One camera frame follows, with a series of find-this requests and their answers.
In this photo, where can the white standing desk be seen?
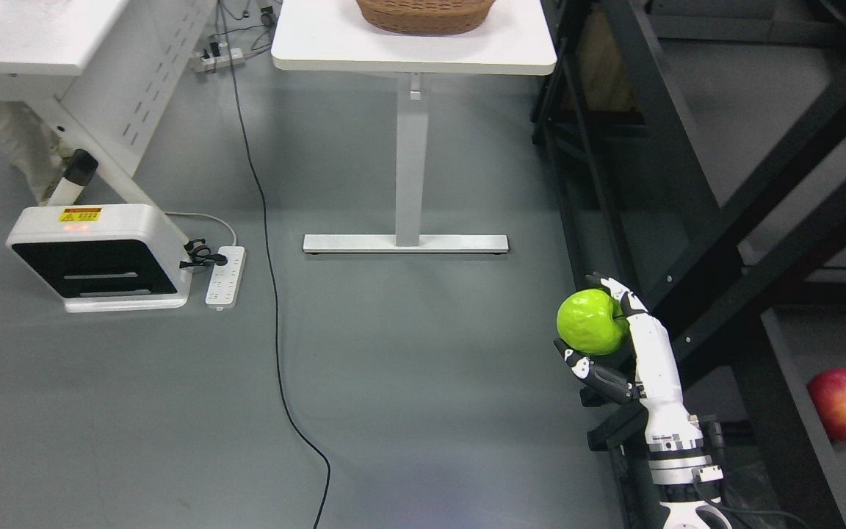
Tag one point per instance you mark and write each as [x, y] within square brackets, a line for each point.
[333, 36]

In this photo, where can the brown wicker basket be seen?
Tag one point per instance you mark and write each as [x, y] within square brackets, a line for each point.
[425, 18]

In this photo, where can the green apple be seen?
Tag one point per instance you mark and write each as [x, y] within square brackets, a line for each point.
[591, 322]

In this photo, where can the white far power strip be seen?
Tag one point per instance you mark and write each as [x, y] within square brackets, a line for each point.
[206, 62]

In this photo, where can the black metal shelf rack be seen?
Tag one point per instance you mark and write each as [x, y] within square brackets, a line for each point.
[697, 151]

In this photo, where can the white folding table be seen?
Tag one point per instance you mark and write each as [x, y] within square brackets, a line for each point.
[94, 75]

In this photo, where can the white robot base unit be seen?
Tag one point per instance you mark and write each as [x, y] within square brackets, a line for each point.
[105, 258]

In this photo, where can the white floor power strip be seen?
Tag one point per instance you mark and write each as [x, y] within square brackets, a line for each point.
[226, 275]

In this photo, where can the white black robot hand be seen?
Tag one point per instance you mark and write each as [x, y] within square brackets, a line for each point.
[657, 385]

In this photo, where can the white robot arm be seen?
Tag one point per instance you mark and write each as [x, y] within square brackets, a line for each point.
[687, 477]

